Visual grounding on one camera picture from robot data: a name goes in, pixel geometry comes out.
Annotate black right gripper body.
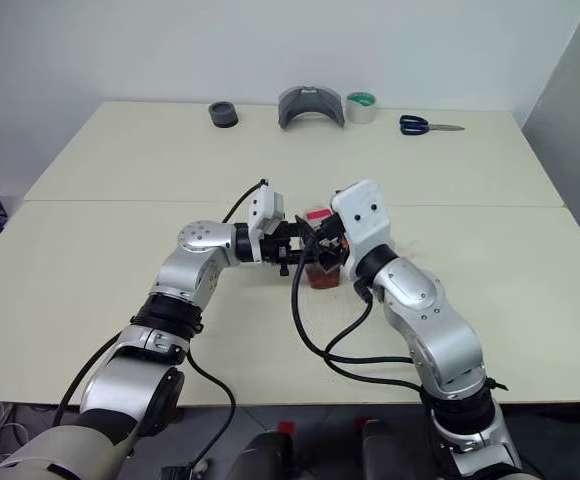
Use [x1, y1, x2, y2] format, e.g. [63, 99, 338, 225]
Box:
[326, 230, 352, 259]

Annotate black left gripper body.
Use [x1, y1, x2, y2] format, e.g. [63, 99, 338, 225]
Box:
[259, 222, 305, 277]

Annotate clear bottle with red drink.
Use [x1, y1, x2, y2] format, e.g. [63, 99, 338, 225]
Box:
[302, 203, 345, 292]

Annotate white tape roll green core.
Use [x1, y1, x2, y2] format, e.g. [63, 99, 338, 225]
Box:
[345, 91, 379, 125]

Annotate dark rounded shape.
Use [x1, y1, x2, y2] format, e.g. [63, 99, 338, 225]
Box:
[361, 419, 439, 480]
[239, 430, 296, 480]

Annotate small black box with roller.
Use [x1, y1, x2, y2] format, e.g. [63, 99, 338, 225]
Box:
[161, 458, 212, 480]

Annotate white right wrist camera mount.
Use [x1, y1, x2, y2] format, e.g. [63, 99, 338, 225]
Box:
[330, 179, 397, 282]

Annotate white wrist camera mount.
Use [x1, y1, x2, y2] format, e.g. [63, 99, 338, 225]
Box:
[330, 179, 397, 282]
[246, 184, 287, 264]

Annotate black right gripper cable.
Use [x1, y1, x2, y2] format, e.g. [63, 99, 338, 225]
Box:
[289, 244, 414, 364]

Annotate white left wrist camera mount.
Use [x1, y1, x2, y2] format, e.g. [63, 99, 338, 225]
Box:
[246, 184, 287, 264]

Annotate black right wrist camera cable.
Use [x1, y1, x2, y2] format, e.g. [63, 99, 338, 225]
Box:
[323, 285, 424, 394]

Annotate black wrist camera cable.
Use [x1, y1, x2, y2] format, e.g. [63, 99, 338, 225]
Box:
[219, 176, 271, 225]
[323, 285, 424, 394]

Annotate black left wrist camera cable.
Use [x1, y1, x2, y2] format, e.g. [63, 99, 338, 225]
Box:
[219, 176, 271, 225]

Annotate blue handled scissors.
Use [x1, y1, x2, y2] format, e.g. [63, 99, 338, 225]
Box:
[398, 114, 467, 136]

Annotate black left elbow cable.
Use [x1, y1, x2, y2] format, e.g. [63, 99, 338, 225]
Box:
[184, 349, 238, 471]

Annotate black left upper arm cable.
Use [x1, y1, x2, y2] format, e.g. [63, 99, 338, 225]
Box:
[52, 334, 124, 429]

